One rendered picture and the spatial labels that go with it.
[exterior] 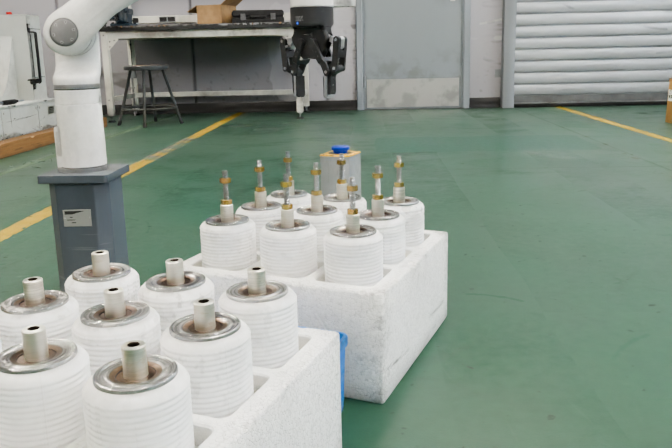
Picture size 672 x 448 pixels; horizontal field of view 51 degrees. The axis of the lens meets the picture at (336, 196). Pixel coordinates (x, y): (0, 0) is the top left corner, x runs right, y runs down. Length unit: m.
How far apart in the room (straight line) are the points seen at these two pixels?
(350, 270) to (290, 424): 0.35
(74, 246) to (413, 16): 5.13
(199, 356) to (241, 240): 0.49
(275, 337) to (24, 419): 0.28
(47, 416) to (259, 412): 0.20
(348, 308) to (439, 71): 5.40
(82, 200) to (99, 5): 0.39
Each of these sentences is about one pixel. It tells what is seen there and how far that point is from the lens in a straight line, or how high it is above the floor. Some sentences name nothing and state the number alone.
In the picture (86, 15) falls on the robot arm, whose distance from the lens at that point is 1.51.
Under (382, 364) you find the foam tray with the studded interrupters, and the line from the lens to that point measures 1.10.
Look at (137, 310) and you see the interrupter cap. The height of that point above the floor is 0.25.
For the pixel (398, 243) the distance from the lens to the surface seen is 1.22.
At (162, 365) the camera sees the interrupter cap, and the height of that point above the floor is 0.25.
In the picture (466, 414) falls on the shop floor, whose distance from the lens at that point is 1.12.
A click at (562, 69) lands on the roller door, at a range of 6.55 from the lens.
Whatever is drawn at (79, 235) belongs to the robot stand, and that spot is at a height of 0.17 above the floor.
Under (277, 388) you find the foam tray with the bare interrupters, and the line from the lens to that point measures 0.79.
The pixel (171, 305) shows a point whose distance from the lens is 0.89.
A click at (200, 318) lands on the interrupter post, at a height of 0.27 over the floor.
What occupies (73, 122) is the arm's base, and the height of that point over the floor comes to 0.41.
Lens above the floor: 0.54
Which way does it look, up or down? 12 degrees down
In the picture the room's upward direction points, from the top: 1 degrees counter-clockwise
